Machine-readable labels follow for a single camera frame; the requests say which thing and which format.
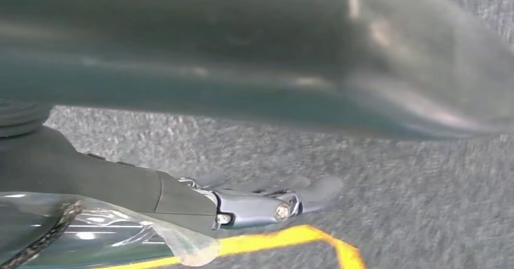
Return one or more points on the clear plastic film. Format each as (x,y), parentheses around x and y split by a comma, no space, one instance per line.
(120,239)

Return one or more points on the yellow floor tape outline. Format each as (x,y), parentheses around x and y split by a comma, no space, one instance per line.
(281,237)

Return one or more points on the grey glossy robot body shell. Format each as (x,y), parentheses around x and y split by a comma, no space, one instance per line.
(241,50)

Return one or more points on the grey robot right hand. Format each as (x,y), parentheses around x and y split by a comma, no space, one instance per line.
(120,183)

